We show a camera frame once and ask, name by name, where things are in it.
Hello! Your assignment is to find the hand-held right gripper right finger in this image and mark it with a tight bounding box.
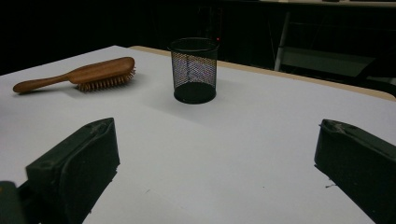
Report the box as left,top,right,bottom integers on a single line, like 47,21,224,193
313,119,396,224

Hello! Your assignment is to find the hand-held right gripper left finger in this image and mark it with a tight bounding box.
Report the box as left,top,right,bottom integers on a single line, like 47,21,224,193
25,117,120,224

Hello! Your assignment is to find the brown leather pouch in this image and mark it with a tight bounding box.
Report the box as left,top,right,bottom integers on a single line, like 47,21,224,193
12,56,137,94

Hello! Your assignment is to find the black mesh pen holder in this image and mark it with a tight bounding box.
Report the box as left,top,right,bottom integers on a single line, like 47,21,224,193
167,36,219,105

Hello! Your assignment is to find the wooden table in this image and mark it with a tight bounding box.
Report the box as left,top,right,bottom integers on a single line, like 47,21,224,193
129,45,396,103

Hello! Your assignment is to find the white table mat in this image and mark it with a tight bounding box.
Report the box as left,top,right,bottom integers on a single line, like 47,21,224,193
0,45,396,224

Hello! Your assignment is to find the white-framed desk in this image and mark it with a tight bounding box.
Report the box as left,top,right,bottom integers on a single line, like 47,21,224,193
260,0,396,78

